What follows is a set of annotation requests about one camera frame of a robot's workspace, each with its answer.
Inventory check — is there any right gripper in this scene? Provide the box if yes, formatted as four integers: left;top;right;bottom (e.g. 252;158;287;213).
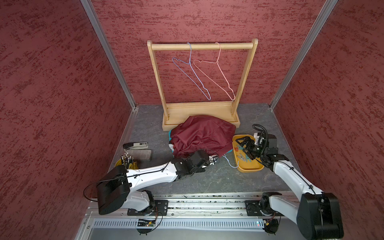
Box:
235;136;267;159

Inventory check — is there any blue wire hanger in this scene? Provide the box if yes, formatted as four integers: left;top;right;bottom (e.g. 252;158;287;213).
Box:
172;43;212;101
223;154;239;169

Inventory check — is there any maroon satin shirt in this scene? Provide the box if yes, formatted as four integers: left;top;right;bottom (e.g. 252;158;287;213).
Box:
171;115;236;158

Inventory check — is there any pink wire hanger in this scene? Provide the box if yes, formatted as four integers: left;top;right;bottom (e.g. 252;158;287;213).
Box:
193;42;236;102

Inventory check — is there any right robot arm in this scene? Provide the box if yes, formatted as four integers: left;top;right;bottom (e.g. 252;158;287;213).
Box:
233;131;344;240

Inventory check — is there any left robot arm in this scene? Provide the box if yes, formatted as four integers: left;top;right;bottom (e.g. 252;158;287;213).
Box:
96;150;219;215

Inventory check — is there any yellow plastic tray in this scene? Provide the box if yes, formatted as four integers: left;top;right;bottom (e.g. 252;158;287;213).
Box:
232;135;264;173

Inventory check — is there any wooden clothes rack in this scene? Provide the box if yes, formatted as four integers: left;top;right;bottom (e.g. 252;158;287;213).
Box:
147;39;259;131

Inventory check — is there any grey metal tin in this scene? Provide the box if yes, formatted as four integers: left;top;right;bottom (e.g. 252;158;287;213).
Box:
132;150;153;162

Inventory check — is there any yellow cup with tools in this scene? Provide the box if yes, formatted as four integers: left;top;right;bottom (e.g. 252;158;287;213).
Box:
115;153;139;170

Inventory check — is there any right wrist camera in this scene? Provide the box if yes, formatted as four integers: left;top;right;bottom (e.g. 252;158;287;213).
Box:
254;132;264;142

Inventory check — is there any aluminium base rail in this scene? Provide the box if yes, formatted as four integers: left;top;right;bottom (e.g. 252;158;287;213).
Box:
81;193;286;239

